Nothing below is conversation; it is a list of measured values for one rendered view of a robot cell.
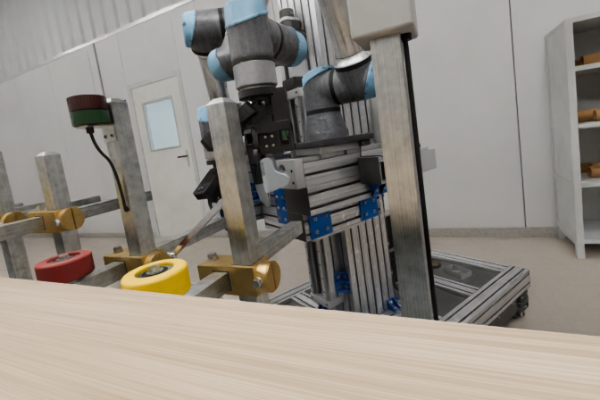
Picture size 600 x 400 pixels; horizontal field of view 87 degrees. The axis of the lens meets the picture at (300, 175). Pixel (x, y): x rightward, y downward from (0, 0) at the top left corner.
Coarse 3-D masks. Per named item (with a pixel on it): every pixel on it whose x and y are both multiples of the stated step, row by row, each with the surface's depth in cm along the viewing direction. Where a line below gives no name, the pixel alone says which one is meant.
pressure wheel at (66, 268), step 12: (72, 252) 57; (84, 252) 56; (36, 264) 52; (48, 264) 51; (60, 264) 51; (72, 264) 52; (84, 264) 53; (36, 276) 51; (48, 276) 50; (60, 276) 51; (72, 276) 52; (84, 276) 53
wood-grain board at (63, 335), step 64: (0, 320) 34; (64, 320) 32; (128, 320) 30; (192, 320) 28; (256, 320) 27; (320, 320) 25; (384, 320) 24; (0, 384) 23; (64, 384) 22; (128, 384) 21; (192, 384) 20; (256, 384) 19; (320, 384) 19; (384, 384) 18; (448, 384) 17; (512, 384) 17; (576, 384) 16
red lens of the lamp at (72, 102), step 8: (72, 96) 53; (80, 96) 53; (88, 96) 54; (96, 96) 55; (104, 96) 56; (72, 104) 53; (80, 104) 53; (88, 104) 54; (96, 104) 55; (104, 104) 56
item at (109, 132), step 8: (80, 128) 55; (88, 128) 55; (96, 128) 58; (104, 128) 59; (112, 128) 58; (104, 136) 59; (112, 136) 58; (96, 144) 57; (112, 168) 59; (120, 184) 60; (120, 192) 60; (128, 208) 60
